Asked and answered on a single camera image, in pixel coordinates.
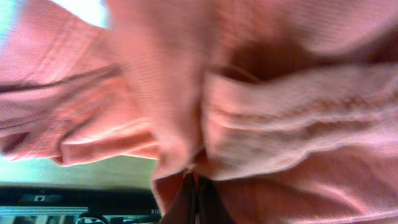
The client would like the red soccer t-shirt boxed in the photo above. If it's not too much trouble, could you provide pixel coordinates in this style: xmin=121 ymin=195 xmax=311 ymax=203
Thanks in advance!
xmin=1 ymin=0 xmax=397 ymax=223

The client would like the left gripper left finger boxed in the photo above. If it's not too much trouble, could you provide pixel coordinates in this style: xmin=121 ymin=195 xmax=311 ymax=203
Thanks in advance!
xmin=160 ymin=173 xmax=196 ymax=224

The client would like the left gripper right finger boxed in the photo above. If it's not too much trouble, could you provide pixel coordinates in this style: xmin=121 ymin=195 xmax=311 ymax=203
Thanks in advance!
xmin=198 ymin=177 xmax=235 ymax=224

